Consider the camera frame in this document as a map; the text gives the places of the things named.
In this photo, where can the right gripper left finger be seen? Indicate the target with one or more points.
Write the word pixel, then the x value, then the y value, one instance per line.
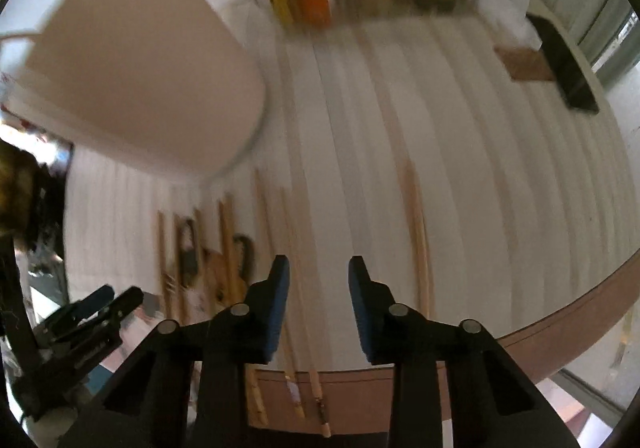
pixel 185 386

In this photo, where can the brown card wallet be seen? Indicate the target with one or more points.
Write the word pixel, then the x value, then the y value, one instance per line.
pixel 525 64

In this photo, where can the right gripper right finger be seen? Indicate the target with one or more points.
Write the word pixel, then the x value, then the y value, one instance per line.
pixel 492 401

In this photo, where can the cream cylindrical utensil holder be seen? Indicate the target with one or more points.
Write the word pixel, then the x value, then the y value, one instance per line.
pixel 161 85

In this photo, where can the stainless steel stock pot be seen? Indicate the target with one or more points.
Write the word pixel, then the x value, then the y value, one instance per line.
pixel 20 173

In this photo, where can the striped cat print mat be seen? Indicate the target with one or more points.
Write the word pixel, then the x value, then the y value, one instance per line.
pixel 530 208

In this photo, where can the white tissue paper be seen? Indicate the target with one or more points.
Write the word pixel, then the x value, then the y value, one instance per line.
pixel 508 18

